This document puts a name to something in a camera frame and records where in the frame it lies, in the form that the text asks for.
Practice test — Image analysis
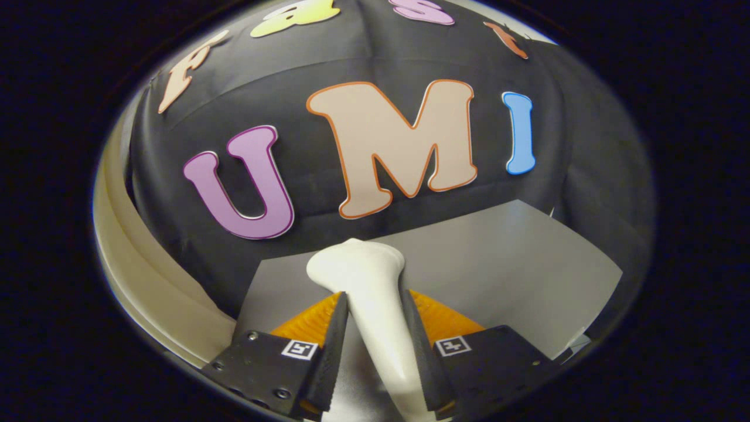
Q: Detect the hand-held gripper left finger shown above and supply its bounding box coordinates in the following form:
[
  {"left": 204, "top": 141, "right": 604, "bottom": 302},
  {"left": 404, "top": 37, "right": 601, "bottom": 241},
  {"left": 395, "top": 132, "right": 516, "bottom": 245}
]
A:
[{"left": 202, "top": 291, "right": 350, "bottom": 420}]

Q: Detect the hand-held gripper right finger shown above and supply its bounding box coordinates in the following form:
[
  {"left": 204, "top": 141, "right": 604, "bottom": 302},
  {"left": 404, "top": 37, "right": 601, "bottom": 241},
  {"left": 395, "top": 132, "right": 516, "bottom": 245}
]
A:
[{"left": 400, "top": 289, "right": 563, "bottom": 420}]

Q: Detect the white garment steamer head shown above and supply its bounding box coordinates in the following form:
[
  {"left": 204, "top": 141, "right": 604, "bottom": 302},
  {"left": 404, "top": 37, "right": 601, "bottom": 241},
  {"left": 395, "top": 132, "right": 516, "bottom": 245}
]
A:
[{"left": 306, "top": 237, "right": 437, "bottom": 422}]

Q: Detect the cream button-up shirt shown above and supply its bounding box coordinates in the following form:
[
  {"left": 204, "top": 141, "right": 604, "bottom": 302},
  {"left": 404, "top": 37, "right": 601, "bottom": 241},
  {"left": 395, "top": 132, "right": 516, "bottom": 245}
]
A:
[{"left": 93, "top": 100, "right": 238, "bottom": 370}]

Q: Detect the grey cabinet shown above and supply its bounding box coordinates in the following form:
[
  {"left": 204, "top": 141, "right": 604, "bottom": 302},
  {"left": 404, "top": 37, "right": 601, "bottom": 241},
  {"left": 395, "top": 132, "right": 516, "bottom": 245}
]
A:
[{"left": 234, "top": 199, "right": 623, "bottom": 422}]

